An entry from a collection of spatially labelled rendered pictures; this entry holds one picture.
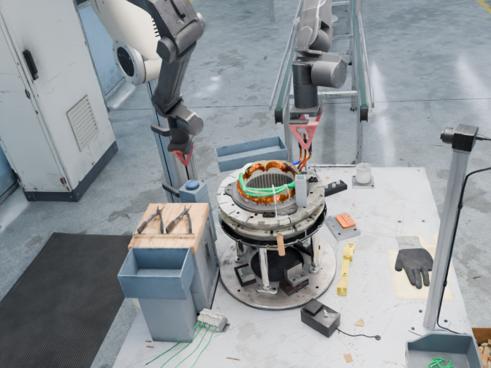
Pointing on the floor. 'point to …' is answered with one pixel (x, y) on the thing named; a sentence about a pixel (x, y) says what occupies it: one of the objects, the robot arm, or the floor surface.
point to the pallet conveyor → (366, 103)
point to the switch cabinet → (50, 101)
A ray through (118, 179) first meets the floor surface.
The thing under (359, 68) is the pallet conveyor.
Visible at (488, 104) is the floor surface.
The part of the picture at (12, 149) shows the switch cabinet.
